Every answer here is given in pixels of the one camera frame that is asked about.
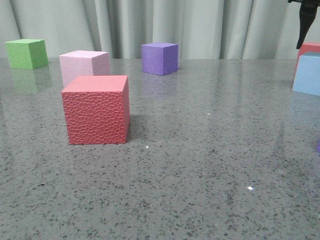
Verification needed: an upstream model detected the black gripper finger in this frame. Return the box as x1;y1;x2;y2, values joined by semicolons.
287;0;320;49

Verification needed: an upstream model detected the light blue foam block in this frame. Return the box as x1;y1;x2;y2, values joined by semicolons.
292;52;320;96

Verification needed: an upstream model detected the red foam block far right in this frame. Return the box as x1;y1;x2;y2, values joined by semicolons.
297;42;320;62

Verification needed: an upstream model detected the grey-green curtain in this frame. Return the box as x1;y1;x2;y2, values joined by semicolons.
0;0;320;60

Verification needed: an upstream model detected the light purple foam block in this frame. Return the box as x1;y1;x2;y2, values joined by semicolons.
316;140;320;153

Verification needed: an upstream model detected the dark purple foam block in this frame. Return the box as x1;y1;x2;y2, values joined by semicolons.
141;42;179;76

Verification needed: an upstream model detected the red textured foam block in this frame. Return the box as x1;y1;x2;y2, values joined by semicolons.
61;75;130;145

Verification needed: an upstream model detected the pink foam block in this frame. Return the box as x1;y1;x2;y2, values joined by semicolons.
59;50;110;87

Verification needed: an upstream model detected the green foam block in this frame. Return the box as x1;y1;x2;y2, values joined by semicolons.
5;39;49;70

